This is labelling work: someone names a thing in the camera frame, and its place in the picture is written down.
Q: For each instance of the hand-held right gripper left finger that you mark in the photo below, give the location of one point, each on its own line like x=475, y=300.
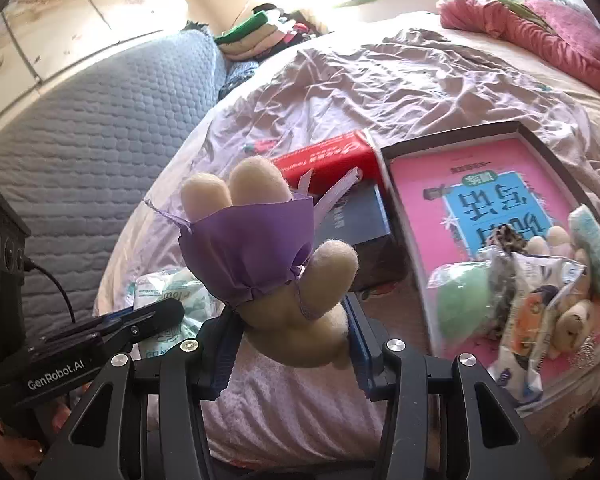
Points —
x=225, y=360

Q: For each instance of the small printed plastic packet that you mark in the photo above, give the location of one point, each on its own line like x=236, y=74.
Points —
x=525, y=330

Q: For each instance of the painted wardrobe doors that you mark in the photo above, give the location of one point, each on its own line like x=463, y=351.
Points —
x=55, y=20

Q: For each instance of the white green tissue packet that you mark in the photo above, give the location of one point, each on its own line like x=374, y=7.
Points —
x=165, y=290

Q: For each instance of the dark blue knit cloth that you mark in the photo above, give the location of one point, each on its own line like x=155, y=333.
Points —
x=237, y=77

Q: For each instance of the dark blue box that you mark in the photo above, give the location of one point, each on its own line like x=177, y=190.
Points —
x=365, y=225

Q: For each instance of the red tissue box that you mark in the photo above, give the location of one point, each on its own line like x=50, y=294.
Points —
x=330, y=155

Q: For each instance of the beige plush rabbit purple cloth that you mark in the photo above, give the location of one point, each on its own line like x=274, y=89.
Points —
x=280, y=330

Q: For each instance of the stack of folded clothes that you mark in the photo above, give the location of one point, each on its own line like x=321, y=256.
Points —
x=250, y=35

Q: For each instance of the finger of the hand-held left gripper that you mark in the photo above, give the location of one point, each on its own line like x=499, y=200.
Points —
x=115, y=317
x=155, y=317

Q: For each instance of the black box tray pink bottom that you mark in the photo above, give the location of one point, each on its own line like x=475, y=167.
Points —
x=430, y=180

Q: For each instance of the grey quilted headboard cover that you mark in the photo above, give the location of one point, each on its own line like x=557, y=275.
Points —
x=105, y=125

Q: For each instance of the lilac fleece cloth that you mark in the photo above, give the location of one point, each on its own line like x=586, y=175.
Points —
x=290, y=410

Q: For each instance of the lilac bed sheet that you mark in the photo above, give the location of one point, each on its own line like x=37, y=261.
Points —
x=430, y=75

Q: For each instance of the pile of mixed clothes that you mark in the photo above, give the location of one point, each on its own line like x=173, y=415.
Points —
x=305, y=27

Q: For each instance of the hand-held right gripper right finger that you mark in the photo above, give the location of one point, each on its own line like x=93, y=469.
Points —
x=360, y=355

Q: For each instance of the person's left hand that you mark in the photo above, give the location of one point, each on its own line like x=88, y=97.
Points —
x=25, y=447

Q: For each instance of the leopard print scrunchie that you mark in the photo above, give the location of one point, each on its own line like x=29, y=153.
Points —
x=505, y=237

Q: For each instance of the beige plush rabbit pink hat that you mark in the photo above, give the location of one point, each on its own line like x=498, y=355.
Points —
x=572, y=325

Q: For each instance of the pink quilt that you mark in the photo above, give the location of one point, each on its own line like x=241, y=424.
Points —
x=505, y=20

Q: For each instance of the green fluffy puff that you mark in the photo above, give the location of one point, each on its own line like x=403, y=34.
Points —
x=460, y=300

